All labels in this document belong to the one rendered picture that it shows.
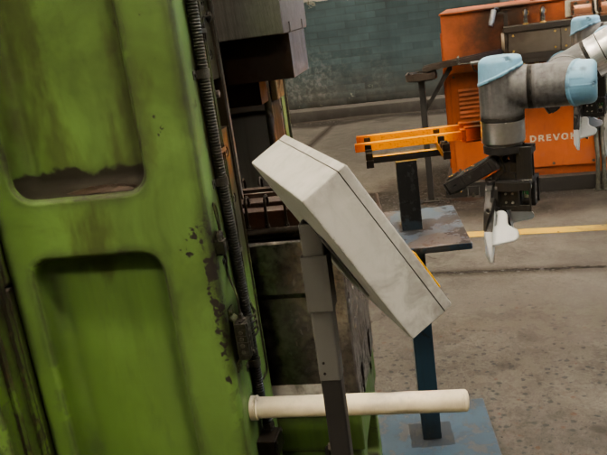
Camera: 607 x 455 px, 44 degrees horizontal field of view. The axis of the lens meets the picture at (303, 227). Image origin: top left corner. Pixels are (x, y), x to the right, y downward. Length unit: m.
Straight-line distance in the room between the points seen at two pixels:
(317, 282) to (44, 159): 0.63
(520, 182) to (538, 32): 3.76
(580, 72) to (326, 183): 0.50
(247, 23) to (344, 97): 7.94
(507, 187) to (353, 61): 8.14
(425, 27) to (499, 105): 7.99
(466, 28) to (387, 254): 4.23
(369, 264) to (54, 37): 0.77
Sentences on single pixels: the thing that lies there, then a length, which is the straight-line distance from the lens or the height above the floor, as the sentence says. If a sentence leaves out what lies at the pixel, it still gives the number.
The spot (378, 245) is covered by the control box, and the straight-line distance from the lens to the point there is 1.06.
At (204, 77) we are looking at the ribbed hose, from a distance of 1.43.
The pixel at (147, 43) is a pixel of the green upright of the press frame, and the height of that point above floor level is 1.39.
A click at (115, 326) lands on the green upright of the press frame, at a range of 1.62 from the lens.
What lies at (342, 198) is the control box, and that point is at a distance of 1.03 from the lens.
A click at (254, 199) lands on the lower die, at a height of 0.99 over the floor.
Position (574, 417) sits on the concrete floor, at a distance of 2.71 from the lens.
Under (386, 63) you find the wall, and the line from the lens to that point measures 9.38.
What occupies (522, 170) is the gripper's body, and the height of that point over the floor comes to 1.09.
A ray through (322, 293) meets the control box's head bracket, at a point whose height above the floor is 0.96.
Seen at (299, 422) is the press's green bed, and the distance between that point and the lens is 1.88.
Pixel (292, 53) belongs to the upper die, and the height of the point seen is 1.32.
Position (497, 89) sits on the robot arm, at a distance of 1.32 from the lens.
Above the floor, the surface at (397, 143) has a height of 1.00.
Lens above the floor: 1.41
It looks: 16 degrees down
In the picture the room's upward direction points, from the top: 8 degrees counter-clockwise
